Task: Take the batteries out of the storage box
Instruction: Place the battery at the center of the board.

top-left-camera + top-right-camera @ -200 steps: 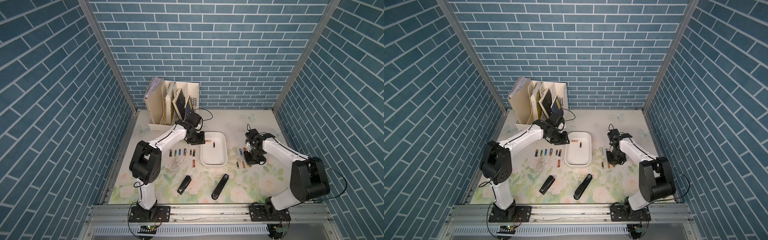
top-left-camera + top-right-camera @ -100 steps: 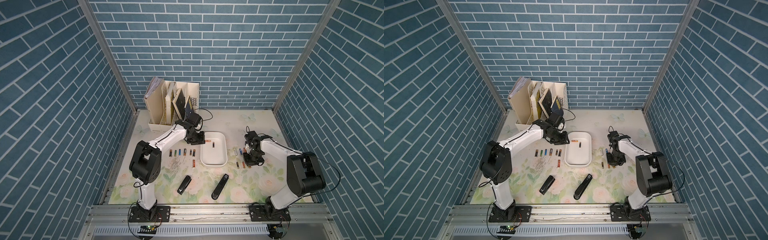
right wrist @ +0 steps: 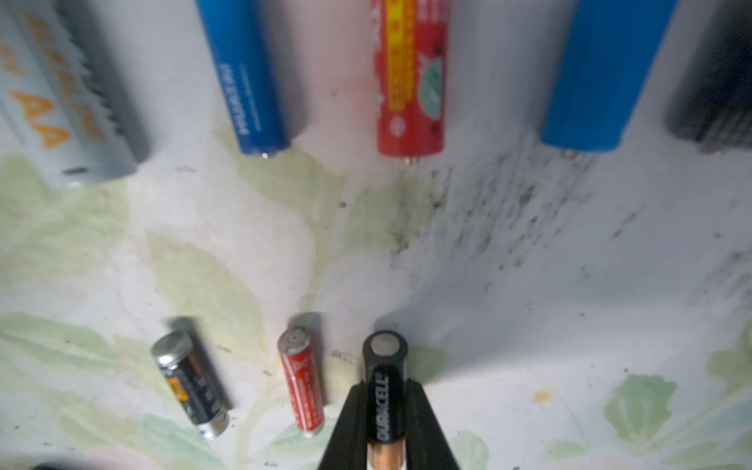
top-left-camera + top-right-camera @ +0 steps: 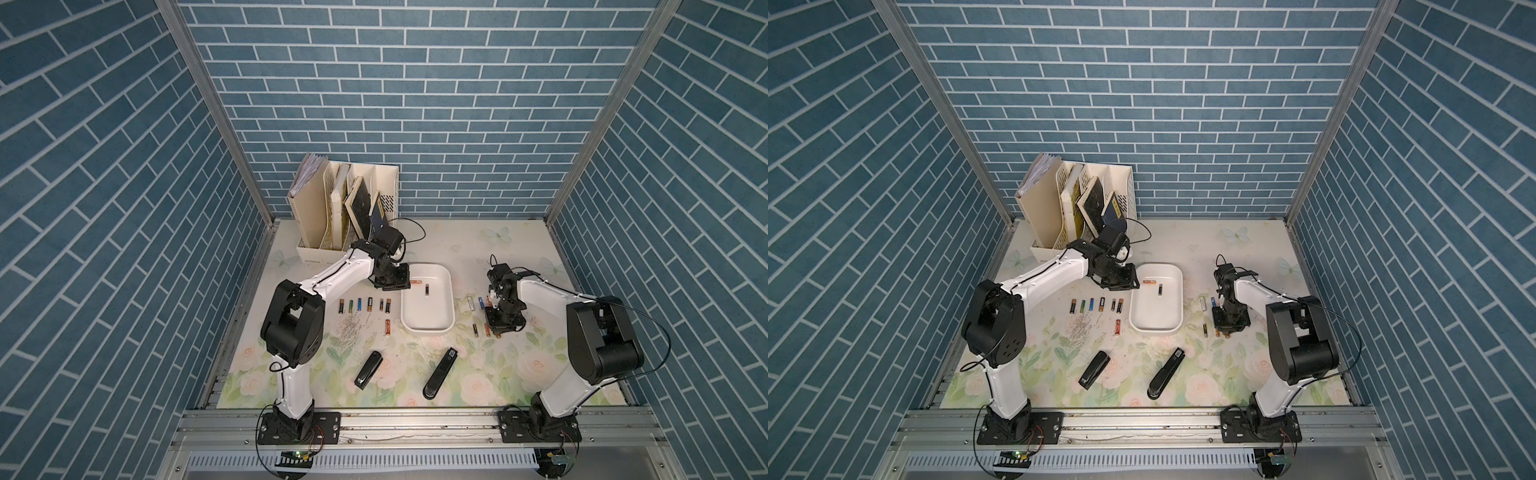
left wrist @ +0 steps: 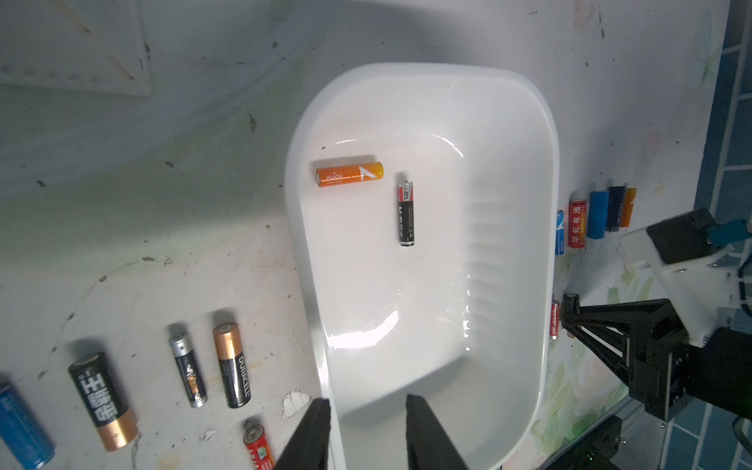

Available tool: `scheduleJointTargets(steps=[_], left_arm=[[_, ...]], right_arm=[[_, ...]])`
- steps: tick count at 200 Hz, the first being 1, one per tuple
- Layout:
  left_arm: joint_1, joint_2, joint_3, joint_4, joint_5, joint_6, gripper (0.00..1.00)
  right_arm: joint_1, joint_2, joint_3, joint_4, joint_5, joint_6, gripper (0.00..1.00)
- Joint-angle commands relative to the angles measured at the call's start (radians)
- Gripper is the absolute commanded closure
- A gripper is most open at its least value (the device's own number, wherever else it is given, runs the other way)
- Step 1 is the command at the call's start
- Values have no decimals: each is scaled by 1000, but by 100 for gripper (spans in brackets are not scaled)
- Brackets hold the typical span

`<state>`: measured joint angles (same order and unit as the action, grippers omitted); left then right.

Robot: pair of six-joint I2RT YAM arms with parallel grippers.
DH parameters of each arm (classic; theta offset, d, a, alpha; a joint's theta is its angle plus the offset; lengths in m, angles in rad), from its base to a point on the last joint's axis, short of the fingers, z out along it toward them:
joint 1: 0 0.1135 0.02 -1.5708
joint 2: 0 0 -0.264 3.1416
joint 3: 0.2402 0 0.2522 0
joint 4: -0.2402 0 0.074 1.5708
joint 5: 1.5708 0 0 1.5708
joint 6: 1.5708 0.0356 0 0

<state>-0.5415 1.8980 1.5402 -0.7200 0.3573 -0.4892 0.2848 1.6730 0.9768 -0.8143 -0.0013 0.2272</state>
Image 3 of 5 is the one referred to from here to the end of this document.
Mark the floral table mat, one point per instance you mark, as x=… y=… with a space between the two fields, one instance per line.
x=564 y=311

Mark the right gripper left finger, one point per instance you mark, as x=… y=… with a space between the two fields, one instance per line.
x=347 y=447

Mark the dark blue AAA battery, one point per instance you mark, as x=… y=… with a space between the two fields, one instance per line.
x=712 y=107

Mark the black copper Duracell battery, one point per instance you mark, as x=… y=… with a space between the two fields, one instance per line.
x=385 y=373

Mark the red AAA battery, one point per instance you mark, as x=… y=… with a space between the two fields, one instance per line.
x=295 y=347

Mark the white orange AA battery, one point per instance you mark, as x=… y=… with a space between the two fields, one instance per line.
x=54 y=101

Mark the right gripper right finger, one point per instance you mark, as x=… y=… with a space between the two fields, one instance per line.
x=427 y=445

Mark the red AA battery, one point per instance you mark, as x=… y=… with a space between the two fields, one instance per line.
x=411 y=67

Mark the black silver AAA battery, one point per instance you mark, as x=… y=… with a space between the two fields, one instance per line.
x=184 y=371

